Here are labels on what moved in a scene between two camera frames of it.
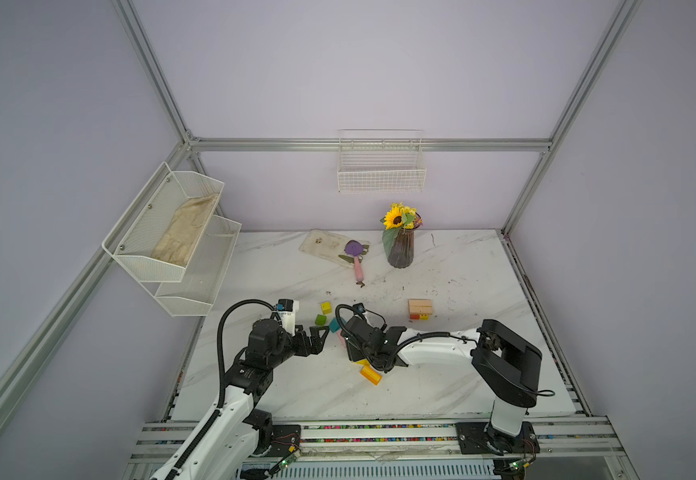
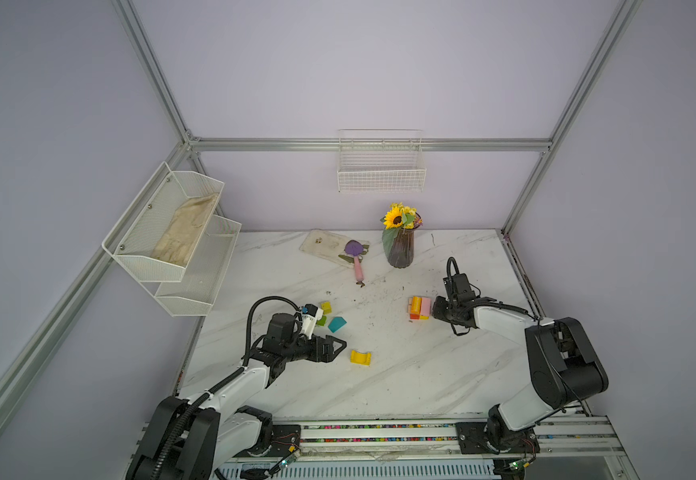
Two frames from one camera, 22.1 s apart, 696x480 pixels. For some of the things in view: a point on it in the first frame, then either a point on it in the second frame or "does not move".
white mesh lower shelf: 194,294 does not move
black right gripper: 352,355 -> 438,302
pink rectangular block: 341,338 -> 426,306
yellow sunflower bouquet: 397,218 does not move
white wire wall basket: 381,160 does not move
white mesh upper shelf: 150,220 does not move
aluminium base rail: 578,449 does not move
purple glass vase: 402,251 does not move
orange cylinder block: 367,372 -> 416,305
